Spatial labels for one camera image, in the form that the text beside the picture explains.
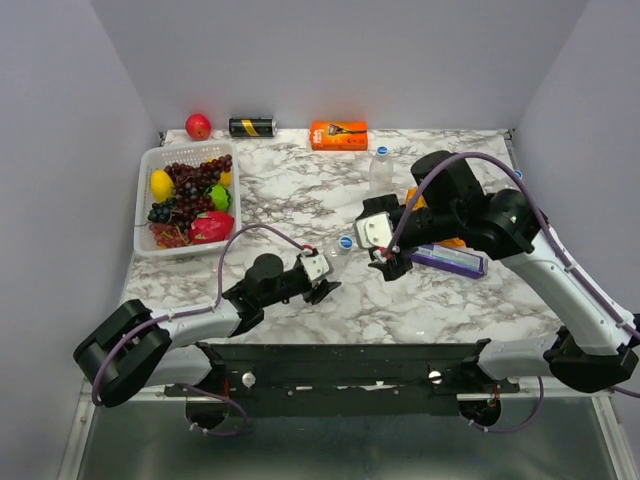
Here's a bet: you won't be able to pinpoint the clear bottle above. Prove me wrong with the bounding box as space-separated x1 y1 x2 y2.
324 237 354 277
369 151 394 195

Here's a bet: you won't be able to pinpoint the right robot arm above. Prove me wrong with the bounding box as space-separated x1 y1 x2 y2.
354 151 639 393

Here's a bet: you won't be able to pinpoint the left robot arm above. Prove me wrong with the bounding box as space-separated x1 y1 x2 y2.
73 251 340 407

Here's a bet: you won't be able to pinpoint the orange snack bag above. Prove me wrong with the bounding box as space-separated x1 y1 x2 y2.
405 187 466 248

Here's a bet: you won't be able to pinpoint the purple toothpaste box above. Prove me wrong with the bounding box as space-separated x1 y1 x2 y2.
410 244 488 279

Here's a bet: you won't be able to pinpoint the orange razor box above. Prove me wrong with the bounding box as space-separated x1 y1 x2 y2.
310 121 369 151

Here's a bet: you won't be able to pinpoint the red dragon fruit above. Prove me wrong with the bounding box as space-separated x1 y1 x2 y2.
189 211 235 245

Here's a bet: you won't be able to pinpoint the green toy fruit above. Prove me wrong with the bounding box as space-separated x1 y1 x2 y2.
205 184 232 212

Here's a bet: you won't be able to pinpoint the yellow fruit behind grapes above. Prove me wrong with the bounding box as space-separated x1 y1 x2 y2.
218 171 233 187

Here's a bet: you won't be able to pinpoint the light red grapes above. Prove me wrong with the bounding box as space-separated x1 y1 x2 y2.
148 223 191 249

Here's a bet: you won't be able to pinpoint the red grape bunch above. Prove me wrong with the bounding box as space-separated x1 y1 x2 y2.
164 154 233 229

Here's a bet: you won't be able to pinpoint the dark blue grapes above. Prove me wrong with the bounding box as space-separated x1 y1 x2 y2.
147 199 176 224

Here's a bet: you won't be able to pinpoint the black gold can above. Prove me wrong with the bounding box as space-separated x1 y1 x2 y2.
228 118 277 138

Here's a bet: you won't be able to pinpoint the yellow lemon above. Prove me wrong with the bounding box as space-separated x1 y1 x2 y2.
150 169 174 202

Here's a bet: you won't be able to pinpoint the red apple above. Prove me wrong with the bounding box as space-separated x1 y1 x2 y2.
185 113 212 141

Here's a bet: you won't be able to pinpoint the white plastic basket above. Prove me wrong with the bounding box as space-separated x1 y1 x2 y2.
133 140 242 258

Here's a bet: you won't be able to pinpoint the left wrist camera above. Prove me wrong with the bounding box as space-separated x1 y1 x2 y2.
300 251 332 282

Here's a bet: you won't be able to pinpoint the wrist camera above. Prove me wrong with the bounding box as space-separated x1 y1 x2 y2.
354 211 394 250
300 251 332 282

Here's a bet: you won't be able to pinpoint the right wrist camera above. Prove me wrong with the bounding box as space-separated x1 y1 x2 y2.
354 211 394 250

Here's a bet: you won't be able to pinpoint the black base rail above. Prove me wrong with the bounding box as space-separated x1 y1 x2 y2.
164 339 521 419

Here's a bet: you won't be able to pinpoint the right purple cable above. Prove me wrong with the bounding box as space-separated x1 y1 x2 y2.
384 151 640 399

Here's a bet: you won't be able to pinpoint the purple cable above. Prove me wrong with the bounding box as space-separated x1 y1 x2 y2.
91 223 314 406
384 151 640 399

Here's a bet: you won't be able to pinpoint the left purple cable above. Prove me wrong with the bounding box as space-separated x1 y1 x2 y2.
91 223 314 406

